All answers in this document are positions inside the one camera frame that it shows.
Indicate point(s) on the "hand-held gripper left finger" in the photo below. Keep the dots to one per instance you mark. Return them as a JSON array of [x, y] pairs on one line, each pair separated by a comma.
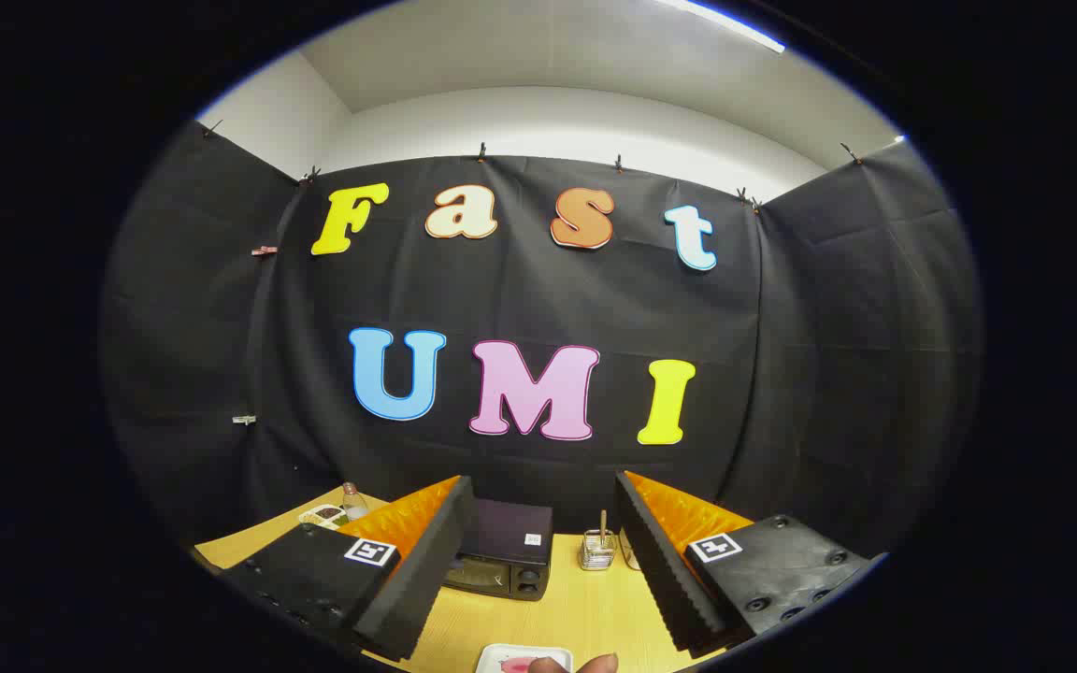
[[426, 570]]

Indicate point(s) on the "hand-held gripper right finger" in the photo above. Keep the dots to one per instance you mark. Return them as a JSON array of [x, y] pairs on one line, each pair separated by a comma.
[[665, 570]]

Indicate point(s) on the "black toaster oven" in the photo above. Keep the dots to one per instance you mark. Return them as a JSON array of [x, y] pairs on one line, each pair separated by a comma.
[[506, 537]]

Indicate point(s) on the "white square plate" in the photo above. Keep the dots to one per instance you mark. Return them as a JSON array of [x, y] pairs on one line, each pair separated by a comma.
[[492, 654]]

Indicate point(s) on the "red meat slice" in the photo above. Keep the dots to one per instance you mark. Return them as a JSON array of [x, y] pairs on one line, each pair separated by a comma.
[[515, 665]]

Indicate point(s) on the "clear glass holder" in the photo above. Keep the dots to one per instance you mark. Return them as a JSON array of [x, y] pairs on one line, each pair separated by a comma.
[[597, 556]]

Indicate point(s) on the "wooden stick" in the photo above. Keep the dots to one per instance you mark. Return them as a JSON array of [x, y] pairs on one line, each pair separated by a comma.
[[604, 523]]

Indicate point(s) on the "clear plastic water bottle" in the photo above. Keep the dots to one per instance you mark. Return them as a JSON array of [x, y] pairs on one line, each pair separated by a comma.
[[353, 505]]

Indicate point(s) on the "white divided snack dish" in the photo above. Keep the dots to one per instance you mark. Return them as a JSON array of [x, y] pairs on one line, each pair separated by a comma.
[[322, 516]]

